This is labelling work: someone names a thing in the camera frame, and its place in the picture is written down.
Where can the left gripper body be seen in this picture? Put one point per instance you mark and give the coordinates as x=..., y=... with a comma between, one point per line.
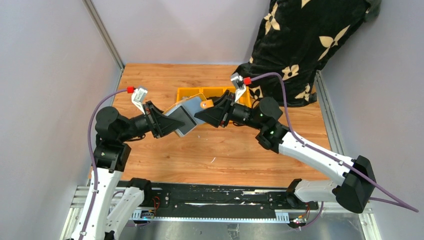
x=150, y=120

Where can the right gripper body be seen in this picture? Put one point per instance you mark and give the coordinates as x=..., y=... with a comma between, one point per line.
x=232, y=98

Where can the yellow leather card holder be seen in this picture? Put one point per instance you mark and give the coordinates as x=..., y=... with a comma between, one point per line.
x=185, y=110

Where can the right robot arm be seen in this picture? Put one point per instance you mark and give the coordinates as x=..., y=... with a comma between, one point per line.
x=350, y=179

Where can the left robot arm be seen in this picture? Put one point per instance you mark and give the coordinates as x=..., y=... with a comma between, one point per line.
x=98, y=220

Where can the right yellow bin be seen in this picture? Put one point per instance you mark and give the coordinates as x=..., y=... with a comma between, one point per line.
x=244, y=99

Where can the yellow bin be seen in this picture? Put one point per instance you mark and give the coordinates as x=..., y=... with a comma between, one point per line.
x=244, y=99
x=213, y=92
x=186, y=92

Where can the middle yellow bin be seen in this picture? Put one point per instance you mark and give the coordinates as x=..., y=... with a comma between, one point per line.
x=213, y=92

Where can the left yellow bin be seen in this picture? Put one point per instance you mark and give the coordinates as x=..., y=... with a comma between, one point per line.
x=186, y=92

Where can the black floral blanket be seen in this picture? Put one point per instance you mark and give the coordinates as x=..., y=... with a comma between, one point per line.
x=296, y=39

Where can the aluminium frame post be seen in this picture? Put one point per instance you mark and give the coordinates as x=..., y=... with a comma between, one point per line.
x=97, y=20

